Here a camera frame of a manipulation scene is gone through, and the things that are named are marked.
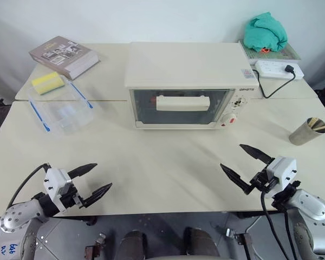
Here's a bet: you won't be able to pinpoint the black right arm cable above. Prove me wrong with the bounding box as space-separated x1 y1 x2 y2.
260 188 299 260

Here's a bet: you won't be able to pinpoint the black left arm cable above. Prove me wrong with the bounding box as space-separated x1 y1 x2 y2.
5 162 51 210

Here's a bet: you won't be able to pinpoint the brown metal table bracket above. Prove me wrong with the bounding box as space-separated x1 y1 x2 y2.
84 232 108 260
225 228 255 260

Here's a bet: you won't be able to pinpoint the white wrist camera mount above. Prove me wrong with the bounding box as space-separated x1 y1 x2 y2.
266 155 298 192
43 167 73 212

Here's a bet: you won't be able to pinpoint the yellow sponge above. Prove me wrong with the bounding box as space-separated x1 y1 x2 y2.
31 71 67 96

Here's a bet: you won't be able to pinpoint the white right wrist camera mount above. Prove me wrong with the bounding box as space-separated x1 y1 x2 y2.
266 155 298 192

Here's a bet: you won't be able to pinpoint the dark rounded shape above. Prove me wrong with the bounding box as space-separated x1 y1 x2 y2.
184 227 220 260
117 230 149 260

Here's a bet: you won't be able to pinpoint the black power cable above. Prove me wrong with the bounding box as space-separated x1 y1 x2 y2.
252 68 297 99

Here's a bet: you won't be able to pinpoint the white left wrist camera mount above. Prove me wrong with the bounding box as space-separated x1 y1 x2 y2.
43 167 73 212

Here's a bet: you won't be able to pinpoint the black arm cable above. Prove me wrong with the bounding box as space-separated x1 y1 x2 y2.
5 162 51 210
260 188 299 260

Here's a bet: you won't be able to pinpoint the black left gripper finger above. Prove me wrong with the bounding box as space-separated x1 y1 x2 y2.
67 162 99 180
79 182 113 209

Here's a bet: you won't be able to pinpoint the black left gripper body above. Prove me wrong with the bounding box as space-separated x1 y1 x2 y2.
60 184 85 212

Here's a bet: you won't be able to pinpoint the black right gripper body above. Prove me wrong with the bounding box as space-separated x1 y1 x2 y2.
250 167 279 194

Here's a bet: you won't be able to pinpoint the thick grey-brown book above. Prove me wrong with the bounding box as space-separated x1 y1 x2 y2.
28 36 101 81

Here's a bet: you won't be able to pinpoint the white power strip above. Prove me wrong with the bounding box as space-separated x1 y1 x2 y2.
255 60 305 80

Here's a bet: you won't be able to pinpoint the white and green book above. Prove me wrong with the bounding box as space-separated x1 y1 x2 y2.
238 39 302 66

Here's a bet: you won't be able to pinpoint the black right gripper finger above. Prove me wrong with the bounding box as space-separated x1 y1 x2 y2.
219 162 254 196
239 144 275 165

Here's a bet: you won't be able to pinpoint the clear container with blue clips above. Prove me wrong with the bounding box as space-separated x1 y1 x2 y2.
27 80 95 137

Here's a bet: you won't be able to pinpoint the wooden sticks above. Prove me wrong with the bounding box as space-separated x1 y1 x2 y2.
308 118 325 133

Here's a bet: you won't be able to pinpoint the white round red-marked knob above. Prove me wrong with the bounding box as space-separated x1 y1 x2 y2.
220 113 237 127

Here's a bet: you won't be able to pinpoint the cream toaster oven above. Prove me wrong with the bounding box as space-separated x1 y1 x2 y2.
123 41 259 132

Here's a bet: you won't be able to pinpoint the metal cup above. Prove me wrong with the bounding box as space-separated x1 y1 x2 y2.
288 117 325 146

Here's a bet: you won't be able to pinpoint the green cloth bundle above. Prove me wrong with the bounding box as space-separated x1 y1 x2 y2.
243 11 289 53

